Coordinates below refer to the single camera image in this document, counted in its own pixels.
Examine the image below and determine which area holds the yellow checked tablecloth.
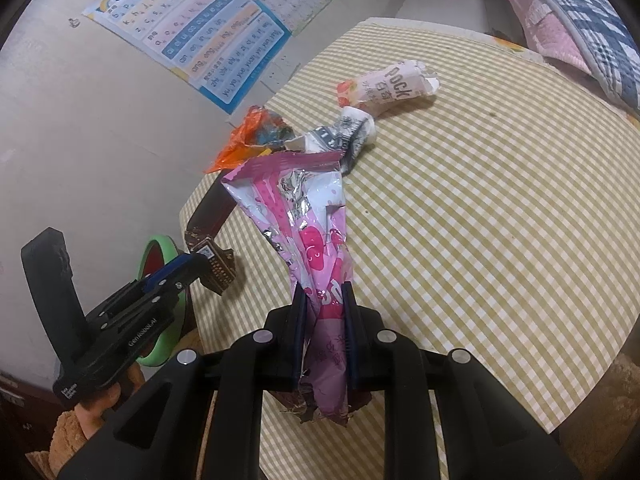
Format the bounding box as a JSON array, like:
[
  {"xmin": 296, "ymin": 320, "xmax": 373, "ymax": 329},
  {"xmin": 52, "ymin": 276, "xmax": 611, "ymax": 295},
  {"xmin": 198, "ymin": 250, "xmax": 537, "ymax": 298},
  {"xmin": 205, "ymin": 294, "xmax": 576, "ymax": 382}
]
[{"xmin": 179, "ymin": 17, "xmax": 640, "ymax": 480}]

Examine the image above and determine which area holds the brown plush blanket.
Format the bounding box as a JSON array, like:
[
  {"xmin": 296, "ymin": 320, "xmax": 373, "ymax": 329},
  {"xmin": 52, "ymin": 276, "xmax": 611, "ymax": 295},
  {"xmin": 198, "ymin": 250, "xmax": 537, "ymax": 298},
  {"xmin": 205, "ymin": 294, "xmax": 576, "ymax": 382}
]
[{"xmin": 25, "ymin": 355, "xmax": 633, "ymax": 480}]

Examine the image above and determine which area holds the pink snack wrapper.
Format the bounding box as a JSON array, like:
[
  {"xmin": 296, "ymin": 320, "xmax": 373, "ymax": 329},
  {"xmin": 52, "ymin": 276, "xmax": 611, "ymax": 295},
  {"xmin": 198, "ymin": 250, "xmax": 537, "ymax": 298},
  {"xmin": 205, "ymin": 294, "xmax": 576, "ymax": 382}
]
[{"xmin": 221, "ymin": 150, "xmax": 373, "ymax": 426}]

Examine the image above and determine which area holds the white and pink snack box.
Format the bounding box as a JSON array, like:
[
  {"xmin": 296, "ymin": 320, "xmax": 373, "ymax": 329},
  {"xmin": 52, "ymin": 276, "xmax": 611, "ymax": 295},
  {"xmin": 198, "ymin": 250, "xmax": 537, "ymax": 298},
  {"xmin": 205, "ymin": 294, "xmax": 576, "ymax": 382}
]
[{"xmin": 336, "ymin": 58, "xmax": 442, "ymax": 117}]

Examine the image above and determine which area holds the blue-edged alphabet wall poster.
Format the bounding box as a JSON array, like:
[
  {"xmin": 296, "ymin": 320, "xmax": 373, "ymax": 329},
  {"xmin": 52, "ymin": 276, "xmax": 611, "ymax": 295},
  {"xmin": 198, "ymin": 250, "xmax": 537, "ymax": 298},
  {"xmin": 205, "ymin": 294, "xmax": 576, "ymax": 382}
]
[{"xmin": 82, "ymin": 0, "xmax": 292, "ymax": 116}]

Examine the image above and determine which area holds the pink quilted blanket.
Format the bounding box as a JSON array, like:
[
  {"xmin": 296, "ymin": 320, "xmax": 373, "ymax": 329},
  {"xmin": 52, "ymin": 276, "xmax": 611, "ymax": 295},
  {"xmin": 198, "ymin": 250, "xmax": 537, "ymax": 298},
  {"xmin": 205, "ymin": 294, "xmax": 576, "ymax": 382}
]
[{"xmin": 492, "ymin": 0, "xmax": 596, "ymax": 81}]

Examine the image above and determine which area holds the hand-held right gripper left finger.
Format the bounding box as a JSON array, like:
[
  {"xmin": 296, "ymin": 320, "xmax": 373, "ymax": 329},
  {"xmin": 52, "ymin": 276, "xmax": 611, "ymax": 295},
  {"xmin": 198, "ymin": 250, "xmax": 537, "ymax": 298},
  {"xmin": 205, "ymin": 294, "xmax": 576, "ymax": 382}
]
[{"xmin": 55, "ymin": 282, "xmax": 313, "ymax": 480}]

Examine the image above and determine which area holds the brown and gold snack wrapper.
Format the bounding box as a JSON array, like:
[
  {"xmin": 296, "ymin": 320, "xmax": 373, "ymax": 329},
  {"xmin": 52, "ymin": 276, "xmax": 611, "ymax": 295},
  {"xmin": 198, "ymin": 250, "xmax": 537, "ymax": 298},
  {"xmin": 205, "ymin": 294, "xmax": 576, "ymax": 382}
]
[{"xmin": 184, "ymin": 230, "xmax": 236, "ymax": 295}]

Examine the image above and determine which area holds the green and red plastic basin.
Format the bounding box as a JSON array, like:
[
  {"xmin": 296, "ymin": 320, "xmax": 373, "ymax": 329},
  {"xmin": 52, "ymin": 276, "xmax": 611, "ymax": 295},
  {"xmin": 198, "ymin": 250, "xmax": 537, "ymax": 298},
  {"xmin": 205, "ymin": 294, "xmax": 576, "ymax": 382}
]
[{"xmin": 135, "ymin": 234, "xmax": 193, "ymax": 367}]

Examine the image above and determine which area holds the blue patchwork quilt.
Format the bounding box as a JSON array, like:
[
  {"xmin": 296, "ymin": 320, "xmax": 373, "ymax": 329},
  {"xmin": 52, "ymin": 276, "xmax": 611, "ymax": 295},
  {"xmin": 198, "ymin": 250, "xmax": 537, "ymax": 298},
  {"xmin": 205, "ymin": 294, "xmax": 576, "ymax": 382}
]
[{"xmin": 487, "ymin": 0, "xmax": 640, "ymax": 116}]

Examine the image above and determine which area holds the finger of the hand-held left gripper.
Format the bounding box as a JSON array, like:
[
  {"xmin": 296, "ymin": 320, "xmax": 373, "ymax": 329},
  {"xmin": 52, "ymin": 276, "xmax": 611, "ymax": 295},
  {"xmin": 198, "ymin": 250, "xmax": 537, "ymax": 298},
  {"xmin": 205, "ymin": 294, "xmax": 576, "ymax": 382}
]
[
  {"xmin": 142, "ymin": 252, "xmax": 203, "ymax": 286},
  {"xmin": 160, "ymin": 265, "xmax": 211, "ymax": 294}
]

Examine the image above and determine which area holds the dark wooden cabinet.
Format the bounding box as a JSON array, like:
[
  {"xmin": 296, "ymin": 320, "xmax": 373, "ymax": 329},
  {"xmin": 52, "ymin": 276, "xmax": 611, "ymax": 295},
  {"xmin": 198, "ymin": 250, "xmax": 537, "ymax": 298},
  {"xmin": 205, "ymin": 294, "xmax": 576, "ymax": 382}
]
[{"xmin": 0, "ymin": 370, "xmax": 61, "ymax": 480}]

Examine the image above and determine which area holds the crumpled paper cup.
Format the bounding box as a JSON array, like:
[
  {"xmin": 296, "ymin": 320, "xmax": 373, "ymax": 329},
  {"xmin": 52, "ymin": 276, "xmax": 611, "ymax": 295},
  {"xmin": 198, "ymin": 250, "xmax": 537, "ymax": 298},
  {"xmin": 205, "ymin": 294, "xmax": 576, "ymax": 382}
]
[{"xmin": 285, "ymin": 106, "xmax": 376, "ymax": 177}]

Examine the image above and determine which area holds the orange snack wrapper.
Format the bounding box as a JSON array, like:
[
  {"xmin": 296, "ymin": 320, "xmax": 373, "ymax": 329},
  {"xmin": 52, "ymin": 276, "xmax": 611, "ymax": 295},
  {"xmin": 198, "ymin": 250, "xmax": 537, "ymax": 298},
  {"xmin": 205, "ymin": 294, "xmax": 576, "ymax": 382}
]
[{"xmin": 206, "ymin": 105, "xmax": 301, "ymax": 175}]

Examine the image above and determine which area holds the person's left hand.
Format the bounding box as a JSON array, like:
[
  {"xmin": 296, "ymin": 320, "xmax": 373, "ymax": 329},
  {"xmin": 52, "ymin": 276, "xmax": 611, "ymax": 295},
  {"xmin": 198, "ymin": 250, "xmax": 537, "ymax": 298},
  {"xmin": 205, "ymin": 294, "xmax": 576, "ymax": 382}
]
[{"xmin": 75, "ymin": 360, "xmax": 146, "ymax": 441}]

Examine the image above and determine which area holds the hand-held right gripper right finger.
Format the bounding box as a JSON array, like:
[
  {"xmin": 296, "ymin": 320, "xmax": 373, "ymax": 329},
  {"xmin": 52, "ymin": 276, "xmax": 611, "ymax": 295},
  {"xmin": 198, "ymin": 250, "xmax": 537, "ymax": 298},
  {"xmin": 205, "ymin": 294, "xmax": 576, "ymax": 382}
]
[{"xmin": 342, "ymin": 282, "xmax": 583, "ymax": 480}]

